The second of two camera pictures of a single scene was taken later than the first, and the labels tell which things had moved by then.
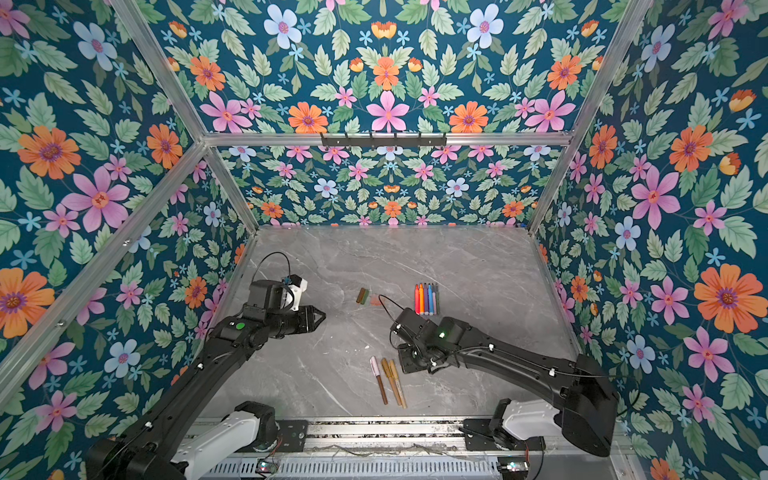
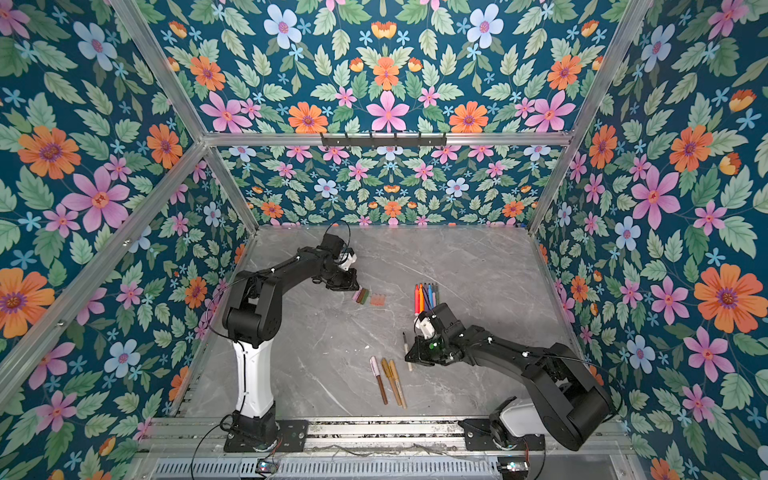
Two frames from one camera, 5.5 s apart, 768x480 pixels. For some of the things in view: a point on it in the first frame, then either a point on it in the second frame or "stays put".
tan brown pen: [389, 375] stays put
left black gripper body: [289, 322] → [342, 280]
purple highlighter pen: [425, 299] stays put
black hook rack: [383, 141] stays put
